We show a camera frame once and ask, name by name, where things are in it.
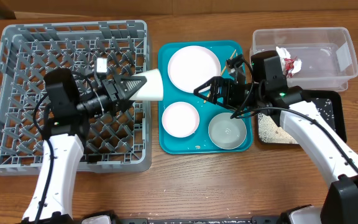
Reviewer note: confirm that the teal plastic serving tray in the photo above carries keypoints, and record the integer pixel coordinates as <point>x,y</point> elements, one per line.
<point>199,142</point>

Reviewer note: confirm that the pile of rice grains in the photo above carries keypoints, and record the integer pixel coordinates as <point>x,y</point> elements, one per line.
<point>270,133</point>

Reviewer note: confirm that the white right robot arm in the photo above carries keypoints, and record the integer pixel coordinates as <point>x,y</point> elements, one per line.
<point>260,86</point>

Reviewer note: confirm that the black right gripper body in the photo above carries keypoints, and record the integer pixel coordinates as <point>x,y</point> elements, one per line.
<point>229,93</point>

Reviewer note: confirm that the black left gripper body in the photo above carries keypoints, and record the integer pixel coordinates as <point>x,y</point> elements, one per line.
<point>118,104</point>

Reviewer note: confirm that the left wooden chopstick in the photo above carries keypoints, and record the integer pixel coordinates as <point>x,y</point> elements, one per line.
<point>222,71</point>

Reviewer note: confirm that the white and red wrapper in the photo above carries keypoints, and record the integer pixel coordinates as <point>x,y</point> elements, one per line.
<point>290,65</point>

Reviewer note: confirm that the large white plate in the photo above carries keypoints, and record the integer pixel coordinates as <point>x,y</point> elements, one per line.
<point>192,66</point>

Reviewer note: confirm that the grey bowl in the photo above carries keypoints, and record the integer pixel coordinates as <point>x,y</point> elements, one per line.
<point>227,133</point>

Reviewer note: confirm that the grey plastic dishwasher rack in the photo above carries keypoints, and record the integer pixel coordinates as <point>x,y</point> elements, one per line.
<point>29,51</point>

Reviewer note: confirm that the clear plastic waste bin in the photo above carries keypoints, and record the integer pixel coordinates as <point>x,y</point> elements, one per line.
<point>327,53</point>

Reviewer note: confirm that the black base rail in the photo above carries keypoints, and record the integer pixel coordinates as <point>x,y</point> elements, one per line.
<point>112,218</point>

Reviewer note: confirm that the small white plate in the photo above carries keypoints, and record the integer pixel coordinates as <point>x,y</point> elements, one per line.
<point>180,119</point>

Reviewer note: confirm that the black waste tray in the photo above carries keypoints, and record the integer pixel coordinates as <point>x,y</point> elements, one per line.
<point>337,108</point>

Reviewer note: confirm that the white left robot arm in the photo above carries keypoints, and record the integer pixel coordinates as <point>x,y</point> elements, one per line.
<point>70,117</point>

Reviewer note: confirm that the white cup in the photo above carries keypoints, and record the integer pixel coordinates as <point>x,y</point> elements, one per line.
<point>152,90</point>

